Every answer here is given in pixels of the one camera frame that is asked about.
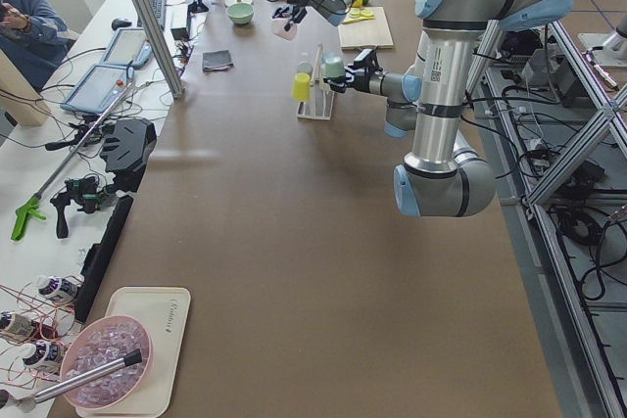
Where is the pink bowl of ice cubes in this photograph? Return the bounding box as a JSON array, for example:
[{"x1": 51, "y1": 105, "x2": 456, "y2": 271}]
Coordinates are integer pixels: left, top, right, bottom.
[{"x1": 60, "y1": 315, "x2": 152, "y2": 410}]

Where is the black keyboard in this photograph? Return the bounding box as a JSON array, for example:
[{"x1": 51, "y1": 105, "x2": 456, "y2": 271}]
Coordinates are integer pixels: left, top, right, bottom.
[{"x1": 148, "y1": 0, "x2": 167, "y2": 29}]

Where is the yellow cup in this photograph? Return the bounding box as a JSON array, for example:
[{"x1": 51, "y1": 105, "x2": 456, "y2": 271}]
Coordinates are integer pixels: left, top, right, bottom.
[{"x1": 291, "y1": 72, "x2": 311, "y2": 102}]

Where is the person in denim shirt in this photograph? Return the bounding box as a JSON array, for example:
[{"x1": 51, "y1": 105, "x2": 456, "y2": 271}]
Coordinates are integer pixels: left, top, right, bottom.
[{"x1": 1, "y1": 0, "x2": 70, "y2": 91}]

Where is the pink cup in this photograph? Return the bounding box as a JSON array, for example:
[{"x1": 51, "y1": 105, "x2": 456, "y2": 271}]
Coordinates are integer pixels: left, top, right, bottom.
[{"x1": 270, "y1": 18, "x2": 298, "y2": 41}]

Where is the wooden cutting board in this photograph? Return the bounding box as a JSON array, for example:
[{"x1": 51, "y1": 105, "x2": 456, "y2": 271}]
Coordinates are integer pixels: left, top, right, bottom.
[{"x1": 338, "y1": 7, "x2": 394, "y2": 51}]

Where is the black power strip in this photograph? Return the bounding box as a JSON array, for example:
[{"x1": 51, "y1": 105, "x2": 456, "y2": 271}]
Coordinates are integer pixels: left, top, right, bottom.
[{"x1": 73, "y1": 196, "x2": 134, "y2": 324}]

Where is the green bowl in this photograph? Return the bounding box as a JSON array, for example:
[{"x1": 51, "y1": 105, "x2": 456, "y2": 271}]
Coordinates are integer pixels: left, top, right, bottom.
[{"x1": 226, "y1": 2, "x2": 254, "y2": 25}]

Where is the yellow plastic knife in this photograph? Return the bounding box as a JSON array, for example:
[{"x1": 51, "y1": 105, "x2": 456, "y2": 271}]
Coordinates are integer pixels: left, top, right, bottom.
[{"x1": 341, "y1": 16, "x2": 375, "y2": 24}]

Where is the small purple label bottle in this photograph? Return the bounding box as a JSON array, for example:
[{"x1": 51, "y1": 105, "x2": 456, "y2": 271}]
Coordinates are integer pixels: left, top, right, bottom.
[{"x1": 34, "y1": 275, "x2": 79, "y2": 305}]

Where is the black angular device cover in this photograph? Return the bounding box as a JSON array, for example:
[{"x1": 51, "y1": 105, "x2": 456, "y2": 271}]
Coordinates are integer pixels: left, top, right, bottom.
[{"x1": 100, "y1": 117, "x2": 157, "y2": 192}]

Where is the cream plastic tray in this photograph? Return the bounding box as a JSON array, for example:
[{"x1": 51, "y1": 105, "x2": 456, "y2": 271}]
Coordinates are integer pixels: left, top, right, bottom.
[{"x1": 75, "y1": 287, "x2": 191, "y2": 417}]

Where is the black computer mouse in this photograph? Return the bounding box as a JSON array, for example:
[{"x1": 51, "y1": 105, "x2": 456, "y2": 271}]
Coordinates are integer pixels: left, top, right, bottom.
[{"x1": 111, "y1": 18, "x2": 132, "y2": 31}]

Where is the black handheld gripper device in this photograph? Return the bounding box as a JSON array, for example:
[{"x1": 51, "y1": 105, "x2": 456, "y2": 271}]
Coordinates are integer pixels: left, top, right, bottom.
[{"x1": 50, "y1": 176, "x2": 118, "y2": 239}]

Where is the white wire cup rack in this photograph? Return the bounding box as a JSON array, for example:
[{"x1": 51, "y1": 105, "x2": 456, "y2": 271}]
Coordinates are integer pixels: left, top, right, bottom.
[{"x1": 296, "y1": 43, "x2": 336, "y2": 121}]

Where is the dark grey cloth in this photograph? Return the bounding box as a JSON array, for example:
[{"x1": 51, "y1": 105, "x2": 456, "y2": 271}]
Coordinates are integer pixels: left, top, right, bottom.
[{"x1": 202, "y1": 50, "x2": 233, "y2": 71}]

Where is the green cup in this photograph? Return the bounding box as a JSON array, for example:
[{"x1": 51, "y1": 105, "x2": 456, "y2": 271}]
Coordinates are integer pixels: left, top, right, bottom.
[{"x1": 323, "y1": 56, "x2": 345, "y2": 80}]

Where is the grey cup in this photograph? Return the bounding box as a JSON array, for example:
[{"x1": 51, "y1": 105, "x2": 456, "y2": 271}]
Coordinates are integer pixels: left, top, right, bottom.
[{"x1": 297, "y1": 61, "x2": 314, "y2": 76}]

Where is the aluminium frame post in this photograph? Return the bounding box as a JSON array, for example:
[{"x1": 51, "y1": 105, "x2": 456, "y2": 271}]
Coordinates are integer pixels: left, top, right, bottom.
[{"x1": 131, "y1": 0, "x2": 184, "y2": 100}]

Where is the green handled reach grabber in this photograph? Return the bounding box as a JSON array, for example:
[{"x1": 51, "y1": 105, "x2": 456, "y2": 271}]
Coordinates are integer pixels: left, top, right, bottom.
[{"x1": 10, "y1": 60, "x2": 136, "y2": 243}]

